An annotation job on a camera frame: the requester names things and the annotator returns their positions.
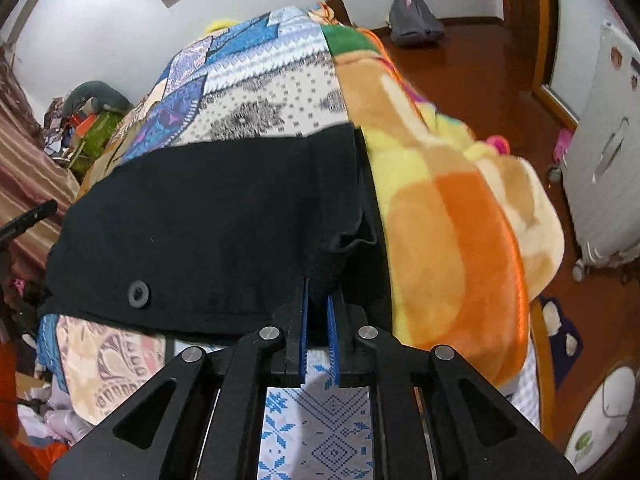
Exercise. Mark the pile of mixed clothes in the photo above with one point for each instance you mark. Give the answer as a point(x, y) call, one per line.
point(35, 410)

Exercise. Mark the orange yellow fleece blanket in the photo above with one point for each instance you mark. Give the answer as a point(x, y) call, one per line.
point(450, 240)

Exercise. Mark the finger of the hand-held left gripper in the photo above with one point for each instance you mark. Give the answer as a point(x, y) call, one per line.
point(30, 218)

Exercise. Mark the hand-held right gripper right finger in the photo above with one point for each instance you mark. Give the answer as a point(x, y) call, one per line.
point(333, 340)

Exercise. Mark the dark blue floor mat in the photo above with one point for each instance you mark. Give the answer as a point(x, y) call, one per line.
point(562, 330)

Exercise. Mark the white round appliance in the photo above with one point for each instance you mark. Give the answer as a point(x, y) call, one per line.
point(600, 420)

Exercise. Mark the black pants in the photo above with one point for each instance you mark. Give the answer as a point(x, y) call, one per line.
point(200, 235)

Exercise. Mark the yellow plush toy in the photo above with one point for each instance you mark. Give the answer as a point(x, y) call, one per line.
point(220, 26)

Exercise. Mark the green patterned bag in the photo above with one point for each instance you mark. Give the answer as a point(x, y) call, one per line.
point(97, 140)

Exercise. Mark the patchwork patterned bedspread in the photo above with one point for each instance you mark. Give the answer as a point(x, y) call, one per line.
point(260, 90)

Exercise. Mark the wooden framed door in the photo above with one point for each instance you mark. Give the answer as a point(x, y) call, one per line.
point(542, 35)

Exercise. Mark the wooden headboard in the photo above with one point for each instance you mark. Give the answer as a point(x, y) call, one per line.
point(340, 10)

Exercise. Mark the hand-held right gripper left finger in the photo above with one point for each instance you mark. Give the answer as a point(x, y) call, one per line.
point(303, 330)

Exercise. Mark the striped pink curtain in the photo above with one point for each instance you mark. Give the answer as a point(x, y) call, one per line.
point(30, 180)

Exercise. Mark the grey backpack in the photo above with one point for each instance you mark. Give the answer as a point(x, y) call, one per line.
point(412, 20)

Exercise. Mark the pink floor item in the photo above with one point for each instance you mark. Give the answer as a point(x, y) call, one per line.
point(563, 147)

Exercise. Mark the grey curved pillow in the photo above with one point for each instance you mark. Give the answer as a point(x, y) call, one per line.
point(95, 92)

